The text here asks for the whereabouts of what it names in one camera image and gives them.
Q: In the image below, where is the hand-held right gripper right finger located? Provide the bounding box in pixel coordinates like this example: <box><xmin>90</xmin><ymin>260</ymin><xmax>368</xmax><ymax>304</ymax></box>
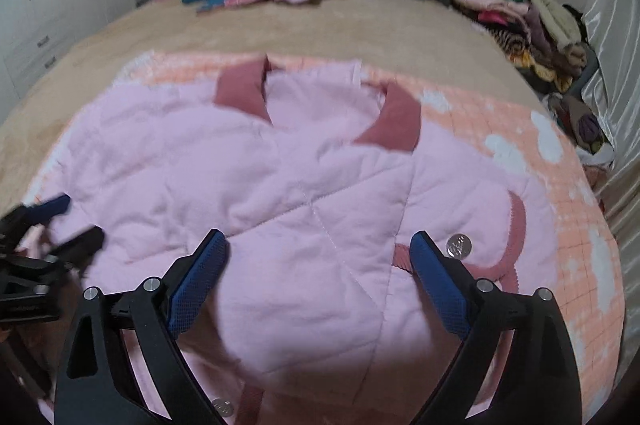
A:
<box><xmin>409</xmin><ymin>231</ymin><xmax>583</xmax><ymax>425</ymax></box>

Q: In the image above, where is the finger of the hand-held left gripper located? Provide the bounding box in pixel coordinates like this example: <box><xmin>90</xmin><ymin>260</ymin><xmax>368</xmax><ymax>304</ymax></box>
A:
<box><xmin>0</xmin><ymin>195</ymin><xmax>71</xmax><ymax>251</ymax></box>
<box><xmin>45</xmin><ymin>226</ymin><xmax>106</xmax><ymax>263</ymax></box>

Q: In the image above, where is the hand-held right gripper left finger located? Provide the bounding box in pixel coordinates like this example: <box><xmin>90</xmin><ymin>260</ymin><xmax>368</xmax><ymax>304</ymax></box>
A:
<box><xmin>52</xmin><ymin>229</ymin><xmax>231</xmax><ymax>425</ymax></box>

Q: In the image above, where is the pink quilted jacket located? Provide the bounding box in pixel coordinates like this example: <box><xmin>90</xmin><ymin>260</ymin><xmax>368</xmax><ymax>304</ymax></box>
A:
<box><xmin>20</xmin><ymin>57</ymin><xmax>558</xmax><ymax>425</ymax></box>

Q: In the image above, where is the heap of dark clothes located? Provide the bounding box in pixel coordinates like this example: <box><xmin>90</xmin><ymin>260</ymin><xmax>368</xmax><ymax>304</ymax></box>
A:
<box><xmin>545</xmin><ymin>92</ymin><xmax>616</xmax><ymax>156</ymax></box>

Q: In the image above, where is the pile of folded clothes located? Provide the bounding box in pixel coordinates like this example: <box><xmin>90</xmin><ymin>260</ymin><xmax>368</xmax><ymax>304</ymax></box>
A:
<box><xmin>446</xmin><ymin>0</ymin><xmax>591</xmax><ymax>93</ymax></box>

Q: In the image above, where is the orange plaid cloud blanket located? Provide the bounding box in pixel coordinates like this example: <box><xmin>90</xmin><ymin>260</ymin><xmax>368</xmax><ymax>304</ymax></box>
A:
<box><xmin>25</xmin><ymin>50</ymin><xmax>626</xmax><ymax>425</ymax></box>

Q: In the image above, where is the white wardrobe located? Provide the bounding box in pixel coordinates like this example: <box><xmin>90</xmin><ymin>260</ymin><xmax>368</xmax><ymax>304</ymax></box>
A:
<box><xmin>0</xmin><ymin>0</ymin><xmax>136</xmax><ymax>100</ymax></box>

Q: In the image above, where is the beige bed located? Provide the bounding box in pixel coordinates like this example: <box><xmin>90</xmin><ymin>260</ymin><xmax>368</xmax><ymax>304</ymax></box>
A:
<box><xmin>0</xmin><ymin>0</ymin><xmax>551</xmax><ymax>206</ymax></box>

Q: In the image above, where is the white satin curtain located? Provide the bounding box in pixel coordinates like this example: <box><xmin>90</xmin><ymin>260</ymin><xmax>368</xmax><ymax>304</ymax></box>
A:
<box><xmin>580</xmin><ymin>0</ymin><xmax>640</xmax><ymax>231</ymax></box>

